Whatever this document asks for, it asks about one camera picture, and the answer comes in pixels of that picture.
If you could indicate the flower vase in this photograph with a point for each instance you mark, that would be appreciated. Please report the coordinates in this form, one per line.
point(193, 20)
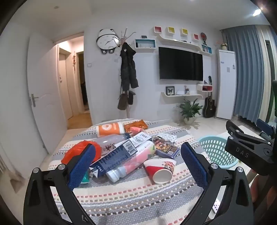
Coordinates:
point(223, 46)

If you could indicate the pink coat rack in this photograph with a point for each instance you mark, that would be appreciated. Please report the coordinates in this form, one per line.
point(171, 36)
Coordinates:
point(129, 110)

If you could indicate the orange white paper bag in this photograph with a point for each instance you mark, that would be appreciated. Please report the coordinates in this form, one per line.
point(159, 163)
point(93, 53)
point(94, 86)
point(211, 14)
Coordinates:
point(108, 128)

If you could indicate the short curved white shelf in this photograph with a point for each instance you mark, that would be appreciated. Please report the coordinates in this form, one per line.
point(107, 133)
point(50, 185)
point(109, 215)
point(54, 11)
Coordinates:
point(181, 96)

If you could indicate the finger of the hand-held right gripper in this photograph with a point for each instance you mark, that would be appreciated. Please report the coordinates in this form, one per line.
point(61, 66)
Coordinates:
point(265, 127)
point(240, 134)

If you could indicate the brown hanging bag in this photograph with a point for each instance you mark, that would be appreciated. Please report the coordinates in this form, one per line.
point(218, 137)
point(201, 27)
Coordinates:
point(122, 101)

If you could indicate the white door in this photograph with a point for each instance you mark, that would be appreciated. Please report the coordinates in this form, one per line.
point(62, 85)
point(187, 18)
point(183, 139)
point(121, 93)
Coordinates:
point(47, 86)

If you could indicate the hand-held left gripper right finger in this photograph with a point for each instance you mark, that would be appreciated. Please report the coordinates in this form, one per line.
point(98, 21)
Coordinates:
point(194, 166)

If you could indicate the white standing air conditioner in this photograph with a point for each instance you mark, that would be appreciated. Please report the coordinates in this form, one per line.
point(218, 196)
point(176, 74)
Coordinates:
point(226, 86)

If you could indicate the person's right hand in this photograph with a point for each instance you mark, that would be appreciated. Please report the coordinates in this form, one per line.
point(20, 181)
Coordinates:
point(257, 188)

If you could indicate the blue white carton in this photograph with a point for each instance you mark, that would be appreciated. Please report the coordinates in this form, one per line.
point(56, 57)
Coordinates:
point(112, 158)

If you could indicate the long curved white shelf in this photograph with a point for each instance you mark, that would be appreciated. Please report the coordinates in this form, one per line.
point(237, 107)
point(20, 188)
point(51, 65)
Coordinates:
point(179, 42)

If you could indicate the black jacket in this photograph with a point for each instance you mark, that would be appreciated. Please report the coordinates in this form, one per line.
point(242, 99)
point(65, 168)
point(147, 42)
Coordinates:
point(127, 65)

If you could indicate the butterfly picture frame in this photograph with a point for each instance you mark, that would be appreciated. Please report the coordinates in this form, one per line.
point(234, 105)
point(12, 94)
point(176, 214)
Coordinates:
point(170, 90)

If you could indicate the teal plastic item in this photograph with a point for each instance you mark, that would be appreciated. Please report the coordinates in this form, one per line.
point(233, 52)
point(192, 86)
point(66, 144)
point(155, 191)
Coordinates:
point(87, 177)

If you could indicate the yellow wall cube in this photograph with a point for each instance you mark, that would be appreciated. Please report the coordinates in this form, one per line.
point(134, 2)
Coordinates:
point(184, 31)
point(171, 30)

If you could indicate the red wall cube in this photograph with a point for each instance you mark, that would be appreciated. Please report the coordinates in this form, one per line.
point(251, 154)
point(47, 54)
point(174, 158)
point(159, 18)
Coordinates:
point(158, 29)
point(196, 36)

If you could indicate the pink plastic packet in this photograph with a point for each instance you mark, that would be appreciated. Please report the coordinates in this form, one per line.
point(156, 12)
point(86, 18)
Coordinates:
point(136, 130)

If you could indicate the red white box shelf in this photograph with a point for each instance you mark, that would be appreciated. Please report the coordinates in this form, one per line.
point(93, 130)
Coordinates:
point(204, 88)

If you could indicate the clear plastic bottle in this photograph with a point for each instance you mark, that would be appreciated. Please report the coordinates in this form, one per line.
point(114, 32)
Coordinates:
point(108, 140)

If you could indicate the black hanging bag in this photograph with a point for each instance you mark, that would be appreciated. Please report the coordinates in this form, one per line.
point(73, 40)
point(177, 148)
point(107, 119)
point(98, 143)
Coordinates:
point(131, 98)

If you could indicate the black guitar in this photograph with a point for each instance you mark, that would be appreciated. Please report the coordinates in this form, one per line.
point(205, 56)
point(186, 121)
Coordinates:
point(209, 107)

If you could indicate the red paper bowl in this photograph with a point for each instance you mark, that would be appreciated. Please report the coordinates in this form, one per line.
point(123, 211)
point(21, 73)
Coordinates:
point(160, 167)

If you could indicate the white dotted packet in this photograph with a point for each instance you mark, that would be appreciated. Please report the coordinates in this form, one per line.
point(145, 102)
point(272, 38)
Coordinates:
point(168, 136)

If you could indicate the light blue plastic basket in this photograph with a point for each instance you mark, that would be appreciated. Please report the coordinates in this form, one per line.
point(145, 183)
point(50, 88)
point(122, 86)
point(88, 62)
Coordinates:
point(214, 147)

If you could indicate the blue white box shelf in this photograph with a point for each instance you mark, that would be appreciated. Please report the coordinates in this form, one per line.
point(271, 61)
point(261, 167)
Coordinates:
point(145, 44)

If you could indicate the white pink plastic bottle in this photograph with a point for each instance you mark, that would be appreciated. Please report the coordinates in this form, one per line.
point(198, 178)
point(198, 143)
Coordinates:
point(121, 173)

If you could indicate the small blue cube shelf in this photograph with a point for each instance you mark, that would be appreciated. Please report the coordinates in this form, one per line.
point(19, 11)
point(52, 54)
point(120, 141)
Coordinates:
point(206, 48)

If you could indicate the blue snack box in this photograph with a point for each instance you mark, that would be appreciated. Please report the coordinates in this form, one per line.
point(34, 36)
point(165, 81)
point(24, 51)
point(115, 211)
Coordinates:
point(166, 149)

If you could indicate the green potted plant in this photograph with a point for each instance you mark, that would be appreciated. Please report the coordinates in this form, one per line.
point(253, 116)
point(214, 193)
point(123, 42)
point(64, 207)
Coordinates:
point(189, 108)

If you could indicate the red fan ornament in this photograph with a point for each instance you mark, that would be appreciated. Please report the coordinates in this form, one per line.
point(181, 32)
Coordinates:
point(203, 36)

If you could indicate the wall television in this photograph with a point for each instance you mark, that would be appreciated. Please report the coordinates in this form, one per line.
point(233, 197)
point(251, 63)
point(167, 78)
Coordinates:
point(180, 63)

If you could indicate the orange snack packet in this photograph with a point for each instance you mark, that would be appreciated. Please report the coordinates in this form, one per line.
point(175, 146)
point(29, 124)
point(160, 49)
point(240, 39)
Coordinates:
point(136, 124)

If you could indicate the blue curtain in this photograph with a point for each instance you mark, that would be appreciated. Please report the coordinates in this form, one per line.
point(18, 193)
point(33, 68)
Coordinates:
point(246, 75)

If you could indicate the striped woven tablecloth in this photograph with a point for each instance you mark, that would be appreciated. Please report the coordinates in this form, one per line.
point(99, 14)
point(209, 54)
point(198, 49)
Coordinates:
point(129, 194)

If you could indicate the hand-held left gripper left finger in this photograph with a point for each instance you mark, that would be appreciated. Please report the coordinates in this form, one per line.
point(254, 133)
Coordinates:
point(83, 164)

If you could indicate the panda wall clock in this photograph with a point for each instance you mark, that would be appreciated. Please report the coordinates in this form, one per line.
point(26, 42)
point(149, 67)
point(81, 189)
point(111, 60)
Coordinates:
point(107, 40)

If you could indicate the white printed carton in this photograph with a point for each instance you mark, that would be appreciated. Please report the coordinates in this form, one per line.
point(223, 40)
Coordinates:
point(141, 137)

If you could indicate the red plastic bag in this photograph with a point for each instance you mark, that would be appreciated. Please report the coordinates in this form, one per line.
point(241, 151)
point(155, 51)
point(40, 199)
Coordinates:
point(73, 151)

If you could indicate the ceiling light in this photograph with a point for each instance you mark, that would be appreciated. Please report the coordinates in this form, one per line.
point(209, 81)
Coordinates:
point(257, 12)

